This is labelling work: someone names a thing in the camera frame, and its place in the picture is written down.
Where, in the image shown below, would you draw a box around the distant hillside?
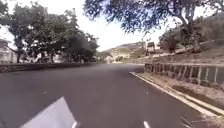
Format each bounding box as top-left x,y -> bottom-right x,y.
95,41 -> 148,65

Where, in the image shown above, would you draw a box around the grey asphalt road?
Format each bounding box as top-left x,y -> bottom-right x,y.
0,63 -> 214,128

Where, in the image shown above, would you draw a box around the large overhanging tree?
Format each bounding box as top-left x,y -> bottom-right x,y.
82,0 -> 224,54

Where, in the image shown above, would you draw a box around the pale concrete kerb strip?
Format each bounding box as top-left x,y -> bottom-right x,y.
128,71 -> 224,118

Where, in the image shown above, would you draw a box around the row of trees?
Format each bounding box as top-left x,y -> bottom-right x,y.
0,0 -> 101,65

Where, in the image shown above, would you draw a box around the brown dirt verge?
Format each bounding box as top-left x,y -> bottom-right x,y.
136,71 -> 224,108

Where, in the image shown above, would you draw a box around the grassy bank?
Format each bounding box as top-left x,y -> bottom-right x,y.
131,39 -> 224,66

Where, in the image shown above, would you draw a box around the pale building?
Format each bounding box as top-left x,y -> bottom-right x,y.
0,37 -> 18,65

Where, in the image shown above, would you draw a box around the low dark roadside wall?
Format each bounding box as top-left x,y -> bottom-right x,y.
0,62 -> 98,74

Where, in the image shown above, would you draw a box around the low stone wall, pale posts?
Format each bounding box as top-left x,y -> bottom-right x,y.
143,62 -> 224,89

